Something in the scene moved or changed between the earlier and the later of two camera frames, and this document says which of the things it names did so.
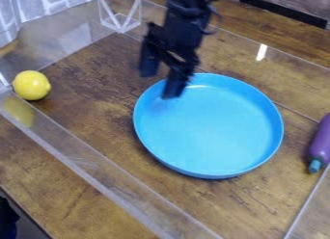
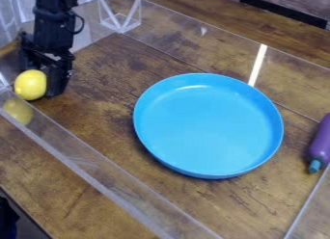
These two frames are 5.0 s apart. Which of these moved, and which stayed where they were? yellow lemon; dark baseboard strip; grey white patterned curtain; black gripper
Moved: black gripper
Stayed: yellow lemon; grey white patterned curtain; dark baseboard strip
